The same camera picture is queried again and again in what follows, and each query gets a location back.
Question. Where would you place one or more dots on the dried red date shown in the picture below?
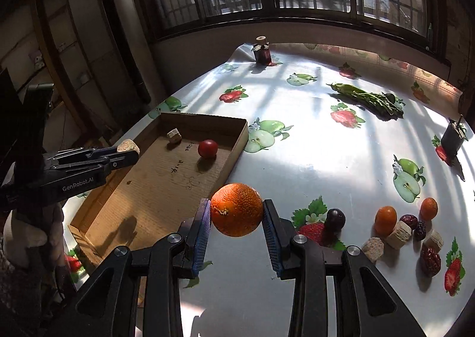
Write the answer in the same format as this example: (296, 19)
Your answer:
(430, 261)
(409, 221)
(420, 231)

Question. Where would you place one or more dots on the shallow cardboard box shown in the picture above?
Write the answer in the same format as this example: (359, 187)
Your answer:
(148, 188)

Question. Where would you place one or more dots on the large orange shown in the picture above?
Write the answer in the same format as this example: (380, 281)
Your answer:
(237, 211)

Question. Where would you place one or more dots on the beige cork piece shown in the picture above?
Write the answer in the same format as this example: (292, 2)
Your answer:
(128, 146)
(399, 235)
(434, 240)
(173, 136)
(372, 248)

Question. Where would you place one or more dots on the green leafy vegetable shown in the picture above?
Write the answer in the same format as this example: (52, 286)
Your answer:
(362, 96)

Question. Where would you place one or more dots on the wooden cabinet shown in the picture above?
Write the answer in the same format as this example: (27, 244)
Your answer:
(70, 47)

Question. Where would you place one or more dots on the dark jar with cork lid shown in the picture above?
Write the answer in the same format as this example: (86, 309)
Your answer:
(262, 55)

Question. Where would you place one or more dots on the black pot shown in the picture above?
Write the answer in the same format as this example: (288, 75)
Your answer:
(451, 140)

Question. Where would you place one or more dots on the small orange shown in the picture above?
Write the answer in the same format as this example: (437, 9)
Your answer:
(386, 220)
(428, 208)

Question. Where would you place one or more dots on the red cherry tomato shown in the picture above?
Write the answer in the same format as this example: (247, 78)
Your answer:
(207, 148)

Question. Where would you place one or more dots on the dark purple plum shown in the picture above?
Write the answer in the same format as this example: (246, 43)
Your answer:
(335, 219)

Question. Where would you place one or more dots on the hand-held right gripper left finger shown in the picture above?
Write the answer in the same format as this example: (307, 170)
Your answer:
(203, 237)

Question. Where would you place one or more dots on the fruit print tablecloth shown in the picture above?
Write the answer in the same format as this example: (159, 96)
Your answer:
(297, 155)

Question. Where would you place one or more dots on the person's left forearm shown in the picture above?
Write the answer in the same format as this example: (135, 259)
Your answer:
(22, 237)

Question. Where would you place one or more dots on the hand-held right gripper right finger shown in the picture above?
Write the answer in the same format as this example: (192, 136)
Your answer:
(271, 244)

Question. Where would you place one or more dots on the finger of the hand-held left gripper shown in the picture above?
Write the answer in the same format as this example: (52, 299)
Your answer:
(92, 153)
(118, 163)

